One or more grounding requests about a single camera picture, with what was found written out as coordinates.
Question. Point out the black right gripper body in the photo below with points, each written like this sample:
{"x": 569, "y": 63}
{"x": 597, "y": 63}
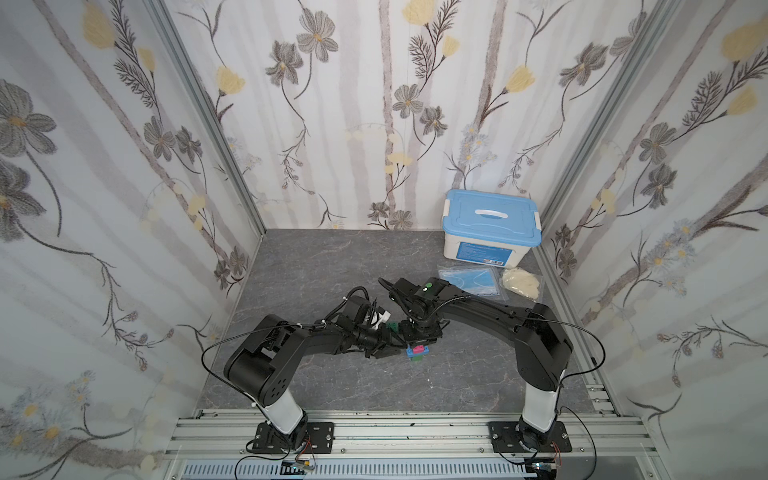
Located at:
{"x": 417, "y": 327}

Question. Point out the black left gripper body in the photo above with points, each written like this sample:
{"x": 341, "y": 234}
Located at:
{"x": 387, "y": 341}

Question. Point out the blue lego brick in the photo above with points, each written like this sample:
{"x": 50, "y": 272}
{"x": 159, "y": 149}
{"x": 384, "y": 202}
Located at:
{"x": 416, "y": 353}

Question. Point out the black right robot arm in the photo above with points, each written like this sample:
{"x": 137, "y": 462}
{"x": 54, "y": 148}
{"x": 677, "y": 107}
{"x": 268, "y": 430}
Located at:
{"x": 541, "y": 346}

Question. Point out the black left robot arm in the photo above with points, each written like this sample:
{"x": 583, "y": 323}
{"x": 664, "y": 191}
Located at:
{"x": 264, "y": 365}

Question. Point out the bagged blue face masks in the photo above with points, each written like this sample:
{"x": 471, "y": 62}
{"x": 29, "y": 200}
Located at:
{"x": 481, "y": 281}

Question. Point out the bagged cream cloth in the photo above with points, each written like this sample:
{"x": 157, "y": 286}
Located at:
{"x": 522, "y": 283}

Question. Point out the blue lidded storage box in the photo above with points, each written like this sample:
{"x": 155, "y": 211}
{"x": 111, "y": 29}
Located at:
{"x": 489, "y": 229}

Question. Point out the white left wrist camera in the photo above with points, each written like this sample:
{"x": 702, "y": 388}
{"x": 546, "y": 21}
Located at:
{"x": 379, "y": 317}

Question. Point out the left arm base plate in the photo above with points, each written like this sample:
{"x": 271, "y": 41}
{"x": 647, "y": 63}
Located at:
{"x": 314, "y": 437}

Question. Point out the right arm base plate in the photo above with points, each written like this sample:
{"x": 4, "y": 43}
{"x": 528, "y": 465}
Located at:
{"x": 509, "y": 437}

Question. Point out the white slotted cable duct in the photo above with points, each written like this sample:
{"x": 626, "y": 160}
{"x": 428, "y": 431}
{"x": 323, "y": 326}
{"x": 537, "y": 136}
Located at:
{"x": 457, "y": 468}

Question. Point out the aluminium rail frame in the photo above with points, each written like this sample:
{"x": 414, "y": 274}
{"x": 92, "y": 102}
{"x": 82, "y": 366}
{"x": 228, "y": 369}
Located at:
{"x": 604, "y": 446}

